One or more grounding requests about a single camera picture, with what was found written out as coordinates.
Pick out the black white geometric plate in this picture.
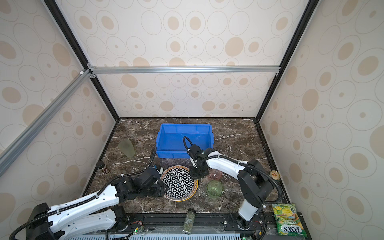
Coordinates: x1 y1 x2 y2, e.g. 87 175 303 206
161 165 199 202

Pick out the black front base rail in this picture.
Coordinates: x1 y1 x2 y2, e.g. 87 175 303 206
59 212 313 240

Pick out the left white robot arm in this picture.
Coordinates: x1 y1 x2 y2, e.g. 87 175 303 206
9 166 167 240

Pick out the green Fox's candy bag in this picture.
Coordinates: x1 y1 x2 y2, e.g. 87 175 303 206
272 203 308 238

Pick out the herb spice jar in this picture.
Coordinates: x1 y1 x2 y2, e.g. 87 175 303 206
183 208 196 235

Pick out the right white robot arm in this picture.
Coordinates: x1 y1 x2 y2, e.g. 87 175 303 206
186 145 283 230

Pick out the back aluminium rail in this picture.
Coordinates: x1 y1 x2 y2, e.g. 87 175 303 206
90 65 281 74

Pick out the small dark sauce bottle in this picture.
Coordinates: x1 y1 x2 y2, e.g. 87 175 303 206
96 161 110 175

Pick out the green glass cup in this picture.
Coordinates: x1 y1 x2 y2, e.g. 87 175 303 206
207 180 223 199

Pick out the small round tin can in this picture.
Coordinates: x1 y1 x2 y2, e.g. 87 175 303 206
270 170 281 181

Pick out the pink glass cup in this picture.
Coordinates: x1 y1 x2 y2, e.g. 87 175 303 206
207 169 223 181

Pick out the blue plastic bin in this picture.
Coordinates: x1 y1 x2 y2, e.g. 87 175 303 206
156 124 214 159

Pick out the aluminium rail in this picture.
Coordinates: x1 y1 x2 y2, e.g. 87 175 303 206
1 69 91 175
90 65 281 74

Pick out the left aluminium rail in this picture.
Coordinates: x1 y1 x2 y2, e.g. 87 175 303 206
1 69 91 175

